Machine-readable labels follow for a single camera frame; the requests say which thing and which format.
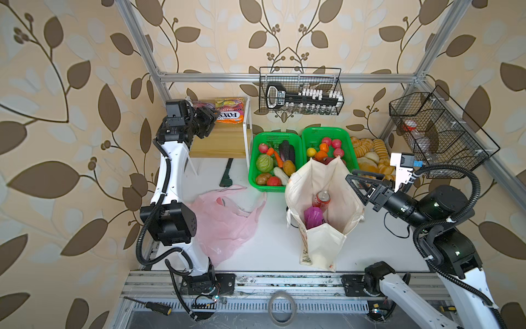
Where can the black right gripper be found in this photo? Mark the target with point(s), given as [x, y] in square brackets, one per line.
[377, 194]

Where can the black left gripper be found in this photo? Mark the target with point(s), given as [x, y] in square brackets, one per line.
[206, 117]

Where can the orange Fox's candy bag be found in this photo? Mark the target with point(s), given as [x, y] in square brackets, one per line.
[231, 110]

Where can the red cola can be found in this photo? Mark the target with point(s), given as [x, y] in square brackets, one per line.
[322, 200]

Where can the purple snack packet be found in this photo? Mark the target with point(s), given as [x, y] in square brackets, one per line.
[313, 217]

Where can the cream canvas tote bag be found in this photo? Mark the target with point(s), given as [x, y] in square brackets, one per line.
[322, 244]

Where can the purple Fox's candy bag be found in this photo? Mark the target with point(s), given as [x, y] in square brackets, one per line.
[203, 104]

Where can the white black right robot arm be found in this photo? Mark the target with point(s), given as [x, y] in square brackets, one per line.
[432, 224]

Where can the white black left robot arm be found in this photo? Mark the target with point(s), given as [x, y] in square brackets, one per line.
[169, 232]

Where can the tray of bread rolls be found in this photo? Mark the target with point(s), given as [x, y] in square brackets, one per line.
[372, 156]

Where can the white wooden two-tier shelf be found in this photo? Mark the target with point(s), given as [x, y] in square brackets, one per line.
[225, 140]

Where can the dark green scraper tool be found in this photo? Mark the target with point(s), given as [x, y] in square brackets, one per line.
[226, 181]

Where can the red capped plastic bottle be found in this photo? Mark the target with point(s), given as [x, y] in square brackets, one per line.
[411, 127]

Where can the green cabbage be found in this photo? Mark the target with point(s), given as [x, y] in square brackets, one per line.
[264, 163]

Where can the orange carrot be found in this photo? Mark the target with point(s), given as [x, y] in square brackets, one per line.
[277, 159]

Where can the right green plastic basket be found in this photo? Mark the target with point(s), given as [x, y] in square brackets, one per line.
[338, 140]

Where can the green plastic basket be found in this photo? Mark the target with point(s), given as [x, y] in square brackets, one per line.
[338, 140]
[273, 140]

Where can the left green plastic basket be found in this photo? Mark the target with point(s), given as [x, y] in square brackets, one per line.
[273, 140]

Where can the yellow potato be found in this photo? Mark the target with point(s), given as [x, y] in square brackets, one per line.
[289, 168]

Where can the brown potato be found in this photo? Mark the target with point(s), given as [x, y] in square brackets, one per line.
[261, 180]

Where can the white radish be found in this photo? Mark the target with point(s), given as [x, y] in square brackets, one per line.
[279, 173]

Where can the black yellow tape measure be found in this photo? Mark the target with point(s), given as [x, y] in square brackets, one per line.
[289, 219]

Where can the dark purple eggplant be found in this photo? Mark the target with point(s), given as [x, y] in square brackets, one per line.
[287, 152]

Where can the red tomato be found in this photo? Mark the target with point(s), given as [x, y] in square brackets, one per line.
[274, 181]

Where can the pink plastic bag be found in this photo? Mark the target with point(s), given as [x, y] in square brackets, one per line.
[222, 226]

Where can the roll of clear tape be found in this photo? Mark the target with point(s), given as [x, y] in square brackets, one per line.
[282, 309]

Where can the small yellow screwdriver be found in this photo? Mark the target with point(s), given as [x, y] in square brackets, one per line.
[447, 309]

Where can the black yellow screwdriver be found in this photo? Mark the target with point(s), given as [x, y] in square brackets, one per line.
[153, 306]

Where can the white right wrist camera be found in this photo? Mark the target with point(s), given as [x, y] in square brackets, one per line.
[404, 164]

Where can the black wire basket right wall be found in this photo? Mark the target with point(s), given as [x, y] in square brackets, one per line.
[451, 134]

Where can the black wire basket wall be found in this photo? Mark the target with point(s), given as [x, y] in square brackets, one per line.
[451, 134]
[293, 78]

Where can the black wire basket back wall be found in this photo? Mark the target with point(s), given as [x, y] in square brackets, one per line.
[293, 78]

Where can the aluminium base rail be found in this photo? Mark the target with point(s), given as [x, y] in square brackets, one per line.
[324, 300]

